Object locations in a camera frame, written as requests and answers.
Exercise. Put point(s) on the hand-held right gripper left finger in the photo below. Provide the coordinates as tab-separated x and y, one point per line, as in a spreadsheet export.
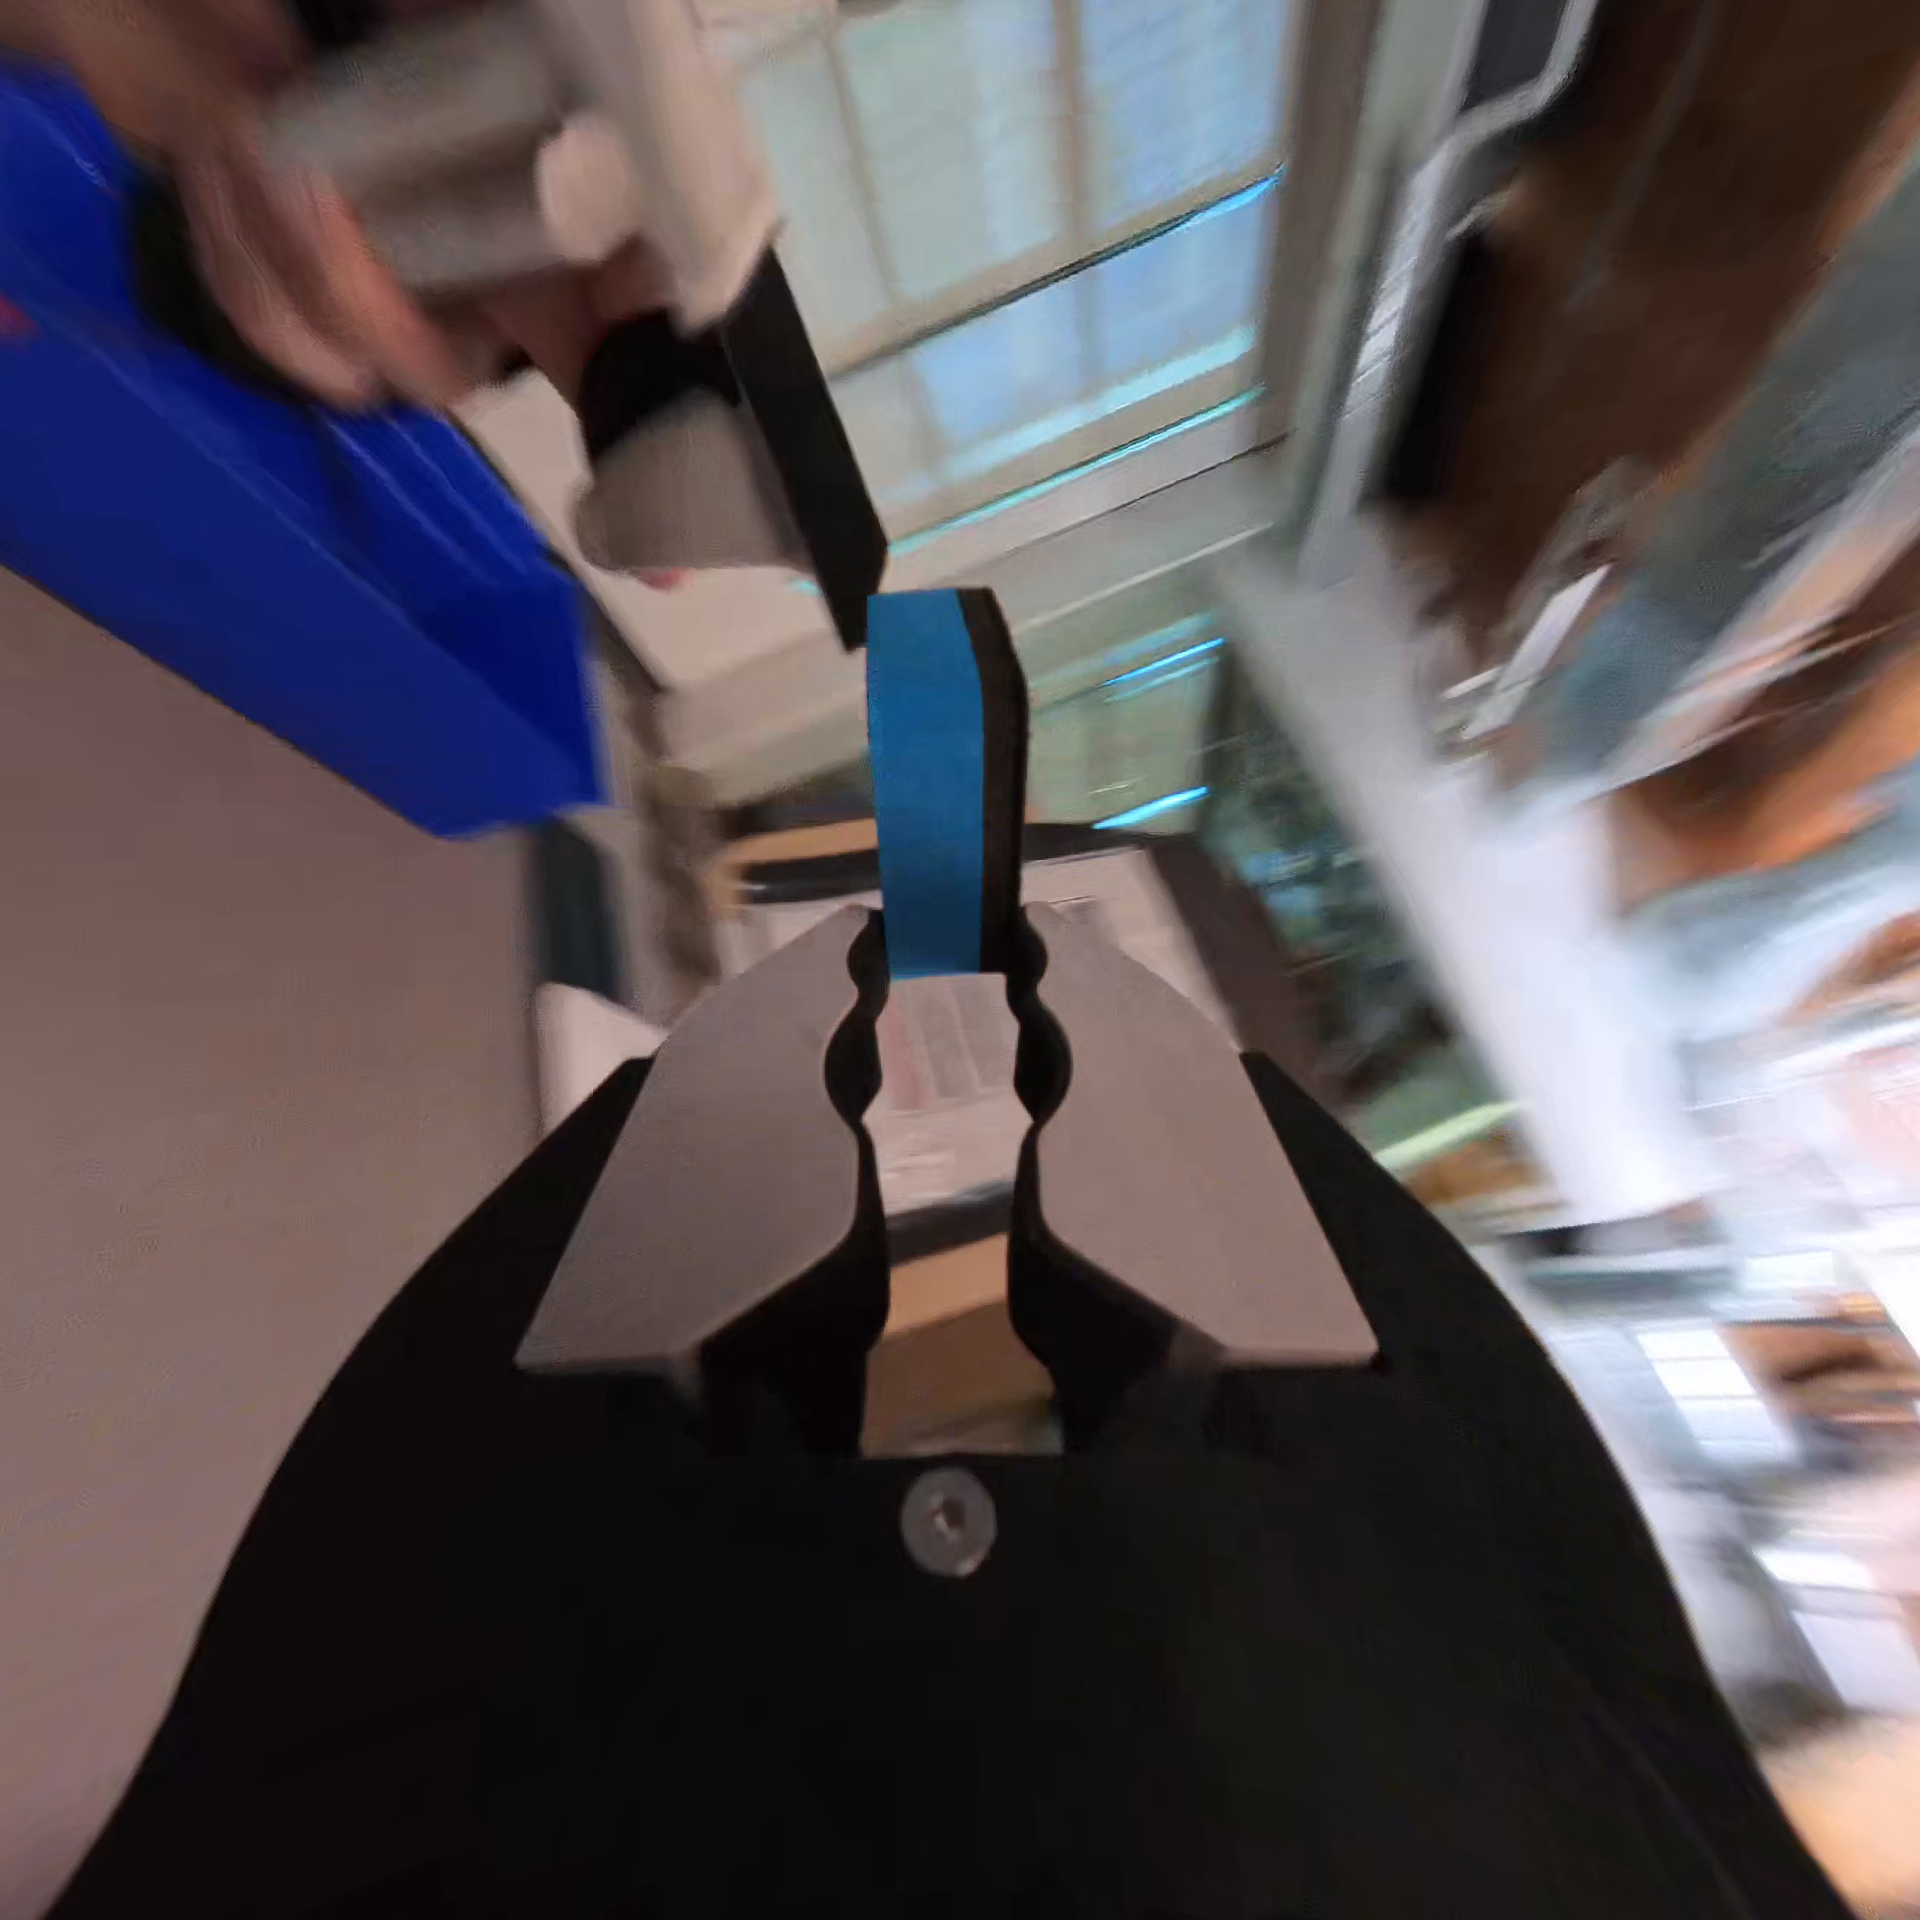
705	1184

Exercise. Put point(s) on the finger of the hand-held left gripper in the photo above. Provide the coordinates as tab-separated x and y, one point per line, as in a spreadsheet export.
802	451

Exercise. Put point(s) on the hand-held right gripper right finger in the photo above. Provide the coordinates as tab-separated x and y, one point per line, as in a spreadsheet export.
1185	1184

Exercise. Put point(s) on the blue and black foam block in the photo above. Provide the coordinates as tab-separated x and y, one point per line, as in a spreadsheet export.
934	781

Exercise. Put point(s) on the person's left hand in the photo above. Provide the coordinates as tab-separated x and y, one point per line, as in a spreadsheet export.
302	284

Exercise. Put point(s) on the large window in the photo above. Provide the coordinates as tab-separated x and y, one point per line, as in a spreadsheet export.
1021	255

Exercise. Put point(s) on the blue plastic bin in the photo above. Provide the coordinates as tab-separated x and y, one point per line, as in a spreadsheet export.
302	586

